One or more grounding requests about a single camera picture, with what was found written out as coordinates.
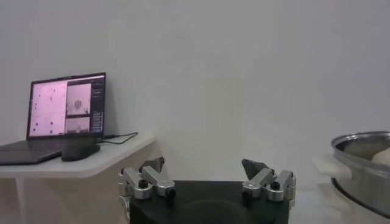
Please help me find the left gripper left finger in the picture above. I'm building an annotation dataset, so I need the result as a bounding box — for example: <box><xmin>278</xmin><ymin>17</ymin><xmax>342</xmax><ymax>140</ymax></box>
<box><xmin>118</xmin><ymin>156</ymin><xmax>176</xmax><ymax>200</ymax></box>

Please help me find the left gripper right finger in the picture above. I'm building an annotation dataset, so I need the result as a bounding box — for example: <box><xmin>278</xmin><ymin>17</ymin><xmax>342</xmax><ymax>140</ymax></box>
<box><xmin>241</xmin><ymin>158</ymin><xmax>297</xmax><ymax>202</ymax></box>

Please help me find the black laptop with lit screen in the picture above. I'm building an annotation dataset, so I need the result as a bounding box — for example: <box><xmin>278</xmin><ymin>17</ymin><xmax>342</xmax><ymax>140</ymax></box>
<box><xmin>0</xmin><ymin>72</ymin><xmax>107</xmax><ymax>166</ymax></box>

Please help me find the black laptop charging cable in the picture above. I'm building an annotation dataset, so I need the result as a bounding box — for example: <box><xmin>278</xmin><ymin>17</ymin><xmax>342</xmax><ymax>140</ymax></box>
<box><xmin>102</xmin><ymin>131</ymin><xmax>139</xmax><ymax>145</ymax></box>

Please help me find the stainless steel steamer basket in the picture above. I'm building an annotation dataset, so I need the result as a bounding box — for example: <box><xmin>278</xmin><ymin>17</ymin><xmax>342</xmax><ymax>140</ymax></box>
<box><xmin>330</xmin><ymin>130</ymin><xmax>390</xmax><ymax>219</ymax></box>

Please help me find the white side table with mouse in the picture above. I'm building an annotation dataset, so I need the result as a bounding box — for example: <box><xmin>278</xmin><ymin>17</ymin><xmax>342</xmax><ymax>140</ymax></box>
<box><xmin>0</xmin><ymin>132</ymin><xmax>156</xmax><ymax>224</ymax></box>

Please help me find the black computer mouse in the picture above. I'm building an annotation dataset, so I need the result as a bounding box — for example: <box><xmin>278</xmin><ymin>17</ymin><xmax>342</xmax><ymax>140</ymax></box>
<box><xmin>60</xmin><ymin>142</ymin><xmax>101</xmax><ymax>162</ymax></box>

